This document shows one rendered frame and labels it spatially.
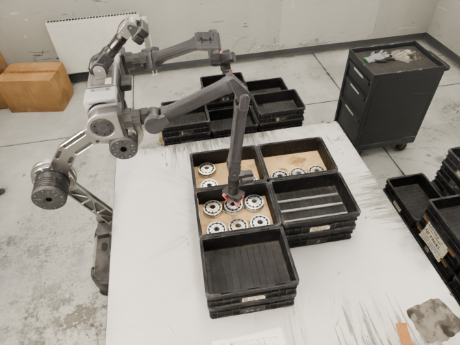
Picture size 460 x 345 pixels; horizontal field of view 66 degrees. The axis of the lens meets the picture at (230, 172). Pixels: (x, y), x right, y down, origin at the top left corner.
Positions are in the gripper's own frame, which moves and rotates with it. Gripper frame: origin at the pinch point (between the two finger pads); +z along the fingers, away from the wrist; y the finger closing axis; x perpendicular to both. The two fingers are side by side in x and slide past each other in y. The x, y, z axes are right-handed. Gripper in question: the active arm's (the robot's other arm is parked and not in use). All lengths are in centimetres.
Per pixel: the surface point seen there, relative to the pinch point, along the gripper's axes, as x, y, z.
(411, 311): -6, -95, 14
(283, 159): -48.0, -3.0, 3.0
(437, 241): -77, -99, 40
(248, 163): -33.5, 12.7, 3.8
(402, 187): -127, -68, 56
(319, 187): -39, -31, 3
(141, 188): 11, 62, 19
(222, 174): -16.8, 19.7, 4.3
